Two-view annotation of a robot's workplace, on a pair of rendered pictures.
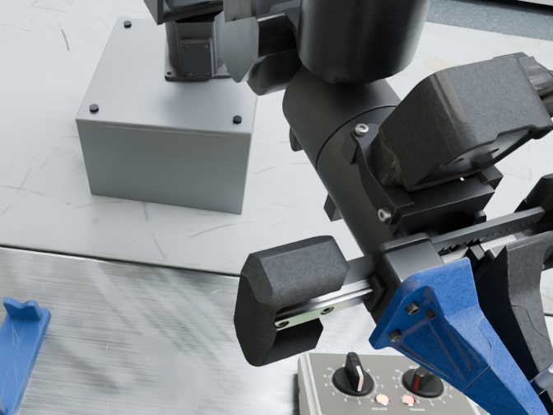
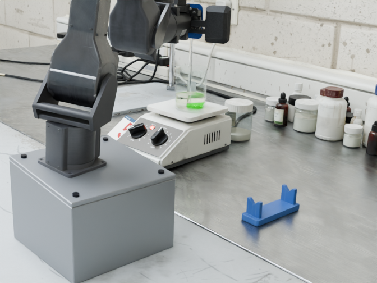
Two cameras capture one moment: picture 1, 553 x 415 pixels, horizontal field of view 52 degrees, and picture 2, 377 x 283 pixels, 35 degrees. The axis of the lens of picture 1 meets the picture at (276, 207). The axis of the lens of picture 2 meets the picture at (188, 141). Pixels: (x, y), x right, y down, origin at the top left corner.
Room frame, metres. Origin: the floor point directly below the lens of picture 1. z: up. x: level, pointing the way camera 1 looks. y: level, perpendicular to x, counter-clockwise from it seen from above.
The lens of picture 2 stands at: (0.77, 0.77, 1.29)
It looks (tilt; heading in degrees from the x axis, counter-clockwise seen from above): 18 degrees down; 233
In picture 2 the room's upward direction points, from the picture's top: 2 degrees clockwise
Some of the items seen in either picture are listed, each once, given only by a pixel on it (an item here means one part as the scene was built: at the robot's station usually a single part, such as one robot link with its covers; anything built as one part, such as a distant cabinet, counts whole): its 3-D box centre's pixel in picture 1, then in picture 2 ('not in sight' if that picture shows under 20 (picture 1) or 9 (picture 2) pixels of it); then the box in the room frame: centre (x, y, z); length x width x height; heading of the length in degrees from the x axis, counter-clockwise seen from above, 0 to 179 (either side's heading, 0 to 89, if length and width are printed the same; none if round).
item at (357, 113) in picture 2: not in sight; (355, 124); (-0.27, 0.01, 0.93); 0.03 x 0.03 x 0.07
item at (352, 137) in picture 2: not in sight; (352, 136); (-0.23, 0.03, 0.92); 0.04 x 0.04 x 0.04
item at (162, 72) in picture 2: not in sight; (134, 62); (-0.25, -0.86, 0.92); 0.40 x 0.06 x 0.04; 95
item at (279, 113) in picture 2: not in sight; (281, 109); (-0.20, -0.15, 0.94); 0.03 x 0.03 x 0.08
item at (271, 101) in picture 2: not in sight; (275, 109); (-0.22, -0.19, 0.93); 0.05 x 0.05 x 0.05
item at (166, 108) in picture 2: not in sight; (187, 108); (0.08, -0.13, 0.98); 0.12 x 0.12 x 0.01; 10
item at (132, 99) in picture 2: not in sight; (136, 96); (-0.04, -0.52, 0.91); 0.30 x 0.20 x 0.01; 5
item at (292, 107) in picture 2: not in sight; (299, 108); (-0.27, -0.16, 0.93); 0.05 x 0.05 x 0.06
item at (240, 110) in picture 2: not in sight; (238, 119); (-0.05, -0.13, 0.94); 0.06 x 0.06 x 0.08
